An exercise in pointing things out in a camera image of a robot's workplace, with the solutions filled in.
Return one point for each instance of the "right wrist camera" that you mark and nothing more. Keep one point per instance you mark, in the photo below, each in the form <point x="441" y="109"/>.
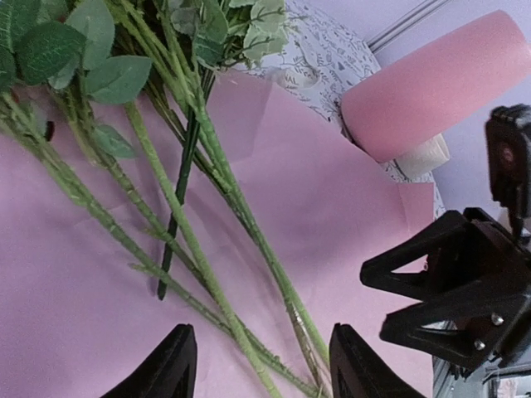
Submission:
<point x="507" y="135"/>

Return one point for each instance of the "pink wrapping paper sheet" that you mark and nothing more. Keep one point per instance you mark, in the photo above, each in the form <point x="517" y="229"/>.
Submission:
<point x="311" y="199"/>

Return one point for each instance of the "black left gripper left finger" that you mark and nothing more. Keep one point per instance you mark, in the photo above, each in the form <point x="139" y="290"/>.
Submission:
<point x="169" y="371"/>

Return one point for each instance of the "white coffee mug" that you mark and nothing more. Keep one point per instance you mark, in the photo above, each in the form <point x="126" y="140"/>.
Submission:
<point x="425" y="158"/>

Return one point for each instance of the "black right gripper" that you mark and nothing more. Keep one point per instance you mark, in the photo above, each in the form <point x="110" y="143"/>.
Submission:
<point x="477" y="326"/>

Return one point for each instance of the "pink flower bouquet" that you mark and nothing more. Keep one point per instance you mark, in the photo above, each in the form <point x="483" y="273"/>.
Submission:
<point x="121" y="213"/>

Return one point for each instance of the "floral patterned tablecloth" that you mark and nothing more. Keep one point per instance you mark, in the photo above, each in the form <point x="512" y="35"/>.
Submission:
<point x="319" y="45"/>

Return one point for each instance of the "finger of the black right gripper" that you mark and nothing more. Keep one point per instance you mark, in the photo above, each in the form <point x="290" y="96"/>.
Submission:
<point x="452" y="251"/>

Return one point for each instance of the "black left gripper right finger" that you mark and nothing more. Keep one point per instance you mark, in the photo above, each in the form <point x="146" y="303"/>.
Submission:
<point x="357" y="371"/>

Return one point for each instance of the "tall pink vase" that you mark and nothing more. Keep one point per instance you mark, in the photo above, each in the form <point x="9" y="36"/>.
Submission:
<point x="433" y="88"/>

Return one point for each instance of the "right aluminium frame post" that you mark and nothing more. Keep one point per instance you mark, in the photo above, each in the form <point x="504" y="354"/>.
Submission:
<point x="405" y="23"/>

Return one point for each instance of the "aluminium front rail base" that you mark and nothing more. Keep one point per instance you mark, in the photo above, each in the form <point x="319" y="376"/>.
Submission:
<point x="446" y="385"/>

